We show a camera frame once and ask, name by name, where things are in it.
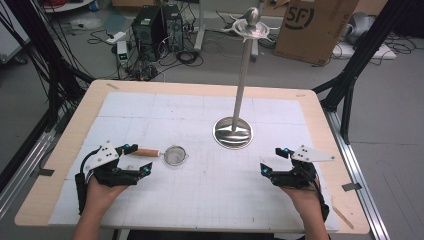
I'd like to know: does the white flat board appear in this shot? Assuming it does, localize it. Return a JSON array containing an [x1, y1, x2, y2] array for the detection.
[[332, 41, 398, 61]]

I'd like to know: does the grey rounded object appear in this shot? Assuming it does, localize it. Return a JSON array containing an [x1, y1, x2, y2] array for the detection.
[[344, 11, 378, 45]]

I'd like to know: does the small white device green display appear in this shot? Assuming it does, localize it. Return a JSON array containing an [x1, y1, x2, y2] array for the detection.
[[116, 40, 130, 68]]

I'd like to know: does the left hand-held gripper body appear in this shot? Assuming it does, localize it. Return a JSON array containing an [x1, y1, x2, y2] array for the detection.
[[87, 140, 140, 188]]

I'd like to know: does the white stand pole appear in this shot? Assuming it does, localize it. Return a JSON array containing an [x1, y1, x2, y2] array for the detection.
[[193, 0, 206, 52]]

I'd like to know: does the black left wrist strap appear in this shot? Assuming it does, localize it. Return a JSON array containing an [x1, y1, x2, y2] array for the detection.
[[74, 172, 89, 216]]

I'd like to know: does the black computer tower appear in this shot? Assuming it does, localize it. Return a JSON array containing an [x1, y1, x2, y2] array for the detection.
[[131, 5, 168, 62], [162, 3, 185, 53]]

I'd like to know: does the large cardboard box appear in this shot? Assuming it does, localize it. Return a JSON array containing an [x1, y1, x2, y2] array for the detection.
[[273, 0, 360, 66]]

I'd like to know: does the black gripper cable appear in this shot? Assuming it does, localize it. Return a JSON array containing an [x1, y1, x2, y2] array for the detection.
[[79, 146, 103, 176]]

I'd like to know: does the light wooden table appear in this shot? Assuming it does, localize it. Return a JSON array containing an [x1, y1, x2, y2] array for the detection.
[[14, 79, 371, 236]]

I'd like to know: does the person's right hand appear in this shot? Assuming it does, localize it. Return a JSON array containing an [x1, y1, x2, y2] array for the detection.
[[280, 184, 325, 218]]

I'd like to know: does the black metal frame strut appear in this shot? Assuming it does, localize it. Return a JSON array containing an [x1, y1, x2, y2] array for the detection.
[[312, 0, 424, 145]]

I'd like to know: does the black metal frame with cables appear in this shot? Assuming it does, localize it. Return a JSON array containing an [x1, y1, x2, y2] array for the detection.
[[0, 0, 95, 132]]

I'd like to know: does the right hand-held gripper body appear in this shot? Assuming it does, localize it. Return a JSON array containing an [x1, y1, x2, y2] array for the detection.
[[269, 144, 336, 190]]

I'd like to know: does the person's left hand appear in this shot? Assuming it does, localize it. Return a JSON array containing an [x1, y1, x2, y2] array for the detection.
[[84, 174, 130, 218]]

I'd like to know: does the wooden-handled mesh strainer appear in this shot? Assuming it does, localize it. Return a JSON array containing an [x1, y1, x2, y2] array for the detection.
[[132, 144, 190, 167]]

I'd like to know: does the black wrist strap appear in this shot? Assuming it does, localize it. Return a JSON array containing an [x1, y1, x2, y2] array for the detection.
[[74, 172, 89, 216], [312, 179, 331, 223]]

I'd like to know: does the white grid mat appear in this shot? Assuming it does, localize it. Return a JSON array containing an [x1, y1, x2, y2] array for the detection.
[[48, 91, 340, 234]]

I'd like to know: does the aluminium rail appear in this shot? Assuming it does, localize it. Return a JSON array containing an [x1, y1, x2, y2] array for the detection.
[[324, 109, 391, 240], [0, 128, 57, 218]]

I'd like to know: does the black right wrist strap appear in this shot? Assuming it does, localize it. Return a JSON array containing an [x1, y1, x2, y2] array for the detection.
[[312, 179, 331, 223]]

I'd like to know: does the white power strip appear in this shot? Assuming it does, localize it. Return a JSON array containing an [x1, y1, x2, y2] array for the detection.
[[105, 30, 128, 46]]

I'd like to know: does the thin wooden stick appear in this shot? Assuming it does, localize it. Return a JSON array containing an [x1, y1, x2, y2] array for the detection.
[[332, 205, 355, 231]]

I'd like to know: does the steel utensil stand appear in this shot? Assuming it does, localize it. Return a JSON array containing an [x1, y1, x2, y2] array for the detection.
[[212, 6, 280, 150]]

